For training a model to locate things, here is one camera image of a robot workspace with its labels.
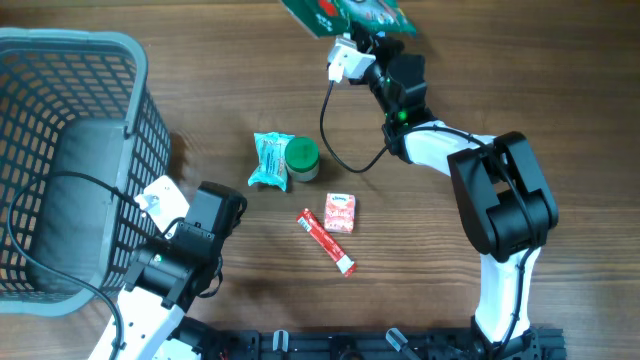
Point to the green 3M gloves package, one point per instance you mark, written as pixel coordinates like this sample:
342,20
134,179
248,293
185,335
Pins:
325,18

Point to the grey plastic shopping basket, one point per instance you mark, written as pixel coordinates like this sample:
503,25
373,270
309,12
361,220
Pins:
81,136

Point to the green lid white jar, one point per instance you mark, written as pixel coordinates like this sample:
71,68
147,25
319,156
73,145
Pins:
302,159

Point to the long red snack stick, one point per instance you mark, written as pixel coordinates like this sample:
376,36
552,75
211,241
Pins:
311,225

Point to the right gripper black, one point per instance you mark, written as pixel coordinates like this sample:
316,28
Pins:
375,42

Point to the teal white tissue packet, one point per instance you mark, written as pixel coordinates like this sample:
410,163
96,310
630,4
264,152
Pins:
271,169

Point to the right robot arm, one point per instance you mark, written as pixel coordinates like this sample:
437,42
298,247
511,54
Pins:
504,201

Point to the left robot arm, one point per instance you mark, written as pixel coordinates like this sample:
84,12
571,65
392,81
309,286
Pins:
169,271

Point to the small red candy box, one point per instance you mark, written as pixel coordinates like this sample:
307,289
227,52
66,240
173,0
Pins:
339,215

